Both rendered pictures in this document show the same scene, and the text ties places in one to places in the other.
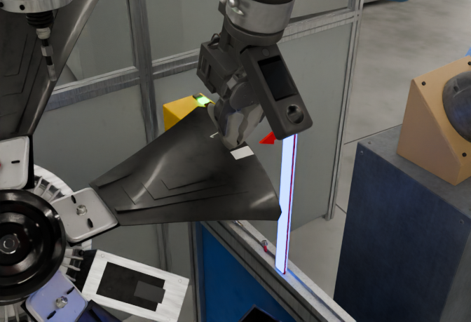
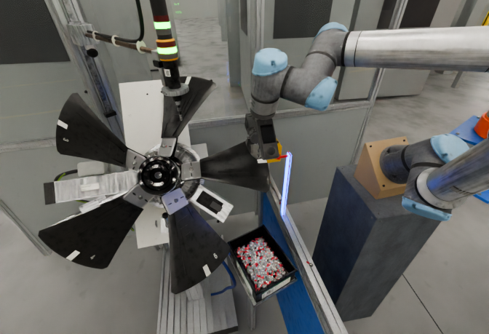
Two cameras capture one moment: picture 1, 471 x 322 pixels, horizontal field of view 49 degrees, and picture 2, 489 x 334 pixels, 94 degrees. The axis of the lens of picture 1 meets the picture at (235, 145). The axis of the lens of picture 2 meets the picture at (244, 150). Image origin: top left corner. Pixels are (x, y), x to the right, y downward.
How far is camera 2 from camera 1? 0.22 m
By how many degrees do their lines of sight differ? 20
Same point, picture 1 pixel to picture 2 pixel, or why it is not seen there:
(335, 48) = (356, 118)
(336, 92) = (354, 139)
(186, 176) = (234, 165)
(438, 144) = (371, 177)
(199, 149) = (244, 156)
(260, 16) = (259, 108)
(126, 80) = not seen: hidden behind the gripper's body
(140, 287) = (212, 204)
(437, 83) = (379, 147)
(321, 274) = not seen: hidden behind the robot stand
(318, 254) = not seen: hidden behind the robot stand
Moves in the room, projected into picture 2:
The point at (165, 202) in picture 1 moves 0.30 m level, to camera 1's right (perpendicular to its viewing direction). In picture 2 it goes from (221, 173) to (315, 199)
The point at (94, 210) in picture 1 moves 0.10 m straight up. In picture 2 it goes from (196, 170) to (191, 145)
